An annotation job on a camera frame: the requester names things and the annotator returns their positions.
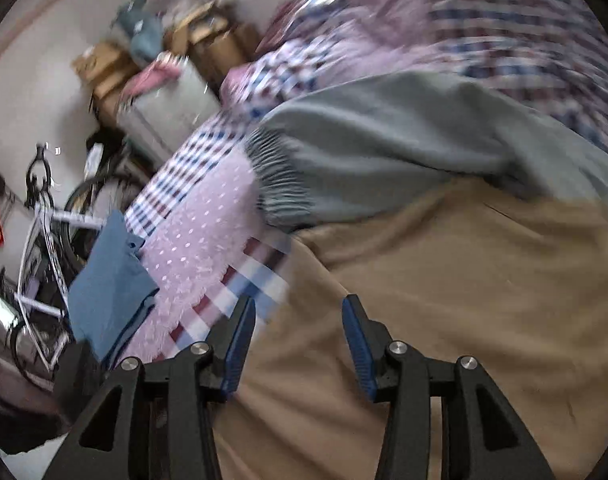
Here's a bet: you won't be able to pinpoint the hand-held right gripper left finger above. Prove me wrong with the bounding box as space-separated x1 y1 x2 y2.
43 295 257 480

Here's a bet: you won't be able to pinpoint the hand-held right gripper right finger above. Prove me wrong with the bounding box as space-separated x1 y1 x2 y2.
342 294 554 480

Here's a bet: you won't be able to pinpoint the beige t-shirt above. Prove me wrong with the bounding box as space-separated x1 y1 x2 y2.
211 177 608 480

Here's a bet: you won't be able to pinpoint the grey-blue sweatpants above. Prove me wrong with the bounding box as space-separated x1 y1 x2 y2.
246 71 608 233

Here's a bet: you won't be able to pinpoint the blue folded cloth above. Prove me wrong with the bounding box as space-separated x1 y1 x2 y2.
66 210 159 361

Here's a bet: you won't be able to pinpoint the checkered bed sheet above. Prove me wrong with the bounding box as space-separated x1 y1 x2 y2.
104 110 295 366

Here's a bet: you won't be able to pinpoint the white bicycle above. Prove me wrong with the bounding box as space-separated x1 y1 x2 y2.
0 142 155 391

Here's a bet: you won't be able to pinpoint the white storage bag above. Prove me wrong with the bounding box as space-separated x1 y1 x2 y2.
116 60 222 161

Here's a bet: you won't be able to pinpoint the pink cloth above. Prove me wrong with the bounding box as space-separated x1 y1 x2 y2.
121 52 189 103

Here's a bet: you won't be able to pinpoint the stack of cardboard boxes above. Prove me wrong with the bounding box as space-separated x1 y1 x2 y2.
164 0 259 91

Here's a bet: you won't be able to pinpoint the printed cardboard box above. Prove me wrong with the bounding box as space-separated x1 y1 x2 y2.
71 42 140 101

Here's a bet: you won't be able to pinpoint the blue plush toy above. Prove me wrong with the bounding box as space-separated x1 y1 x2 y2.
111 0 165 61

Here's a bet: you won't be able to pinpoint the crumpled checkered quilt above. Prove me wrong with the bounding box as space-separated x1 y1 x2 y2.
219 0 608 161

